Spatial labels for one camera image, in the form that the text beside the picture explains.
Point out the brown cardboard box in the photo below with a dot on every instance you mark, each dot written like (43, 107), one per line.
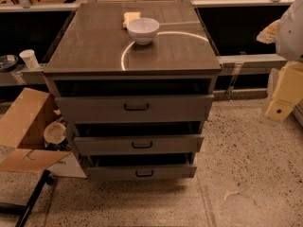
(22, 129)

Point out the grey bottom drawer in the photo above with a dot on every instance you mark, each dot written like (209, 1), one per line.
(128, 173)

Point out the white paper cup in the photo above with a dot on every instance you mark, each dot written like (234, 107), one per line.
(29, 58)

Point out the grey drawer cabinet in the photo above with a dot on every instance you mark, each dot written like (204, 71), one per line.
(97, 57)

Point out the yellow sponge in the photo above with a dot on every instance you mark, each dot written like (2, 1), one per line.
(129, 16)

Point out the black metal stand leg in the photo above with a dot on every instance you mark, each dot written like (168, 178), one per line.
(23, 211)

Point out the grey drawer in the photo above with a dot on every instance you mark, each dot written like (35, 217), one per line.
(148, 144)
(128, 173)
(134, 109)

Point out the white plate in box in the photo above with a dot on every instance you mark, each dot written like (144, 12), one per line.
(54, 133)

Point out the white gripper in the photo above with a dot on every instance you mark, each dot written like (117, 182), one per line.
(291, 37)

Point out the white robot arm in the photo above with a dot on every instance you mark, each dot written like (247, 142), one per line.
(287, 34)

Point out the white ceramic bowl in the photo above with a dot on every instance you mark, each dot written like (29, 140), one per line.
(143, 30)

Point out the grey middle drawer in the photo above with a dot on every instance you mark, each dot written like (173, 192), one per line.
(148, 144)

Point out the grey top drawer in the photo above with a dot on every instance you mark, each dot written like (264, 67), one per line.
(134, 109)

